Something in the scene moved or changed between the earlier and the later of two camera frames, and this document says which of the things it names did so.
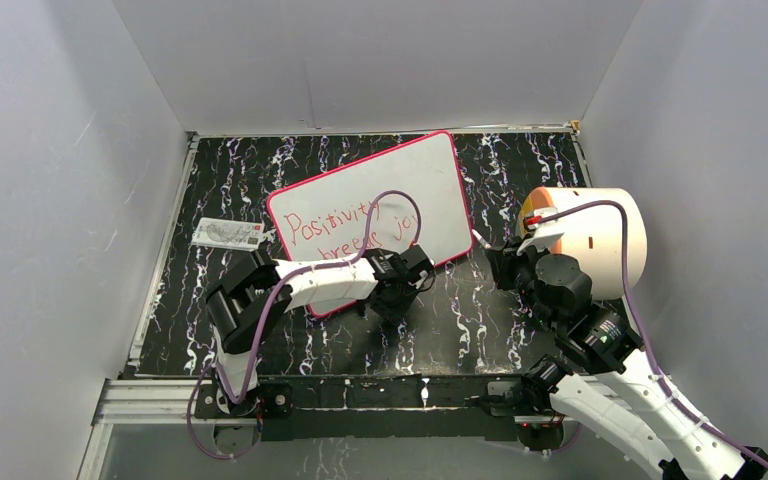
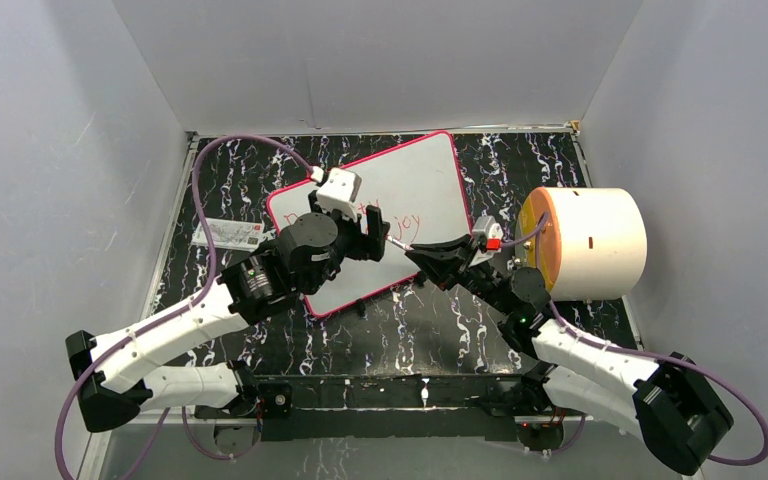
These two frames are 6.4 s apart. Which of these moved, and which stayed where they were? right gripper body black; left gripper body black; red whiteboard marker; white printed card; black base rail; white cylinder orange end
Moved: left gripper body black; right gripper body black; red whiteboard marker
Stayed: black base rail; white printed card; white cylinder orange end
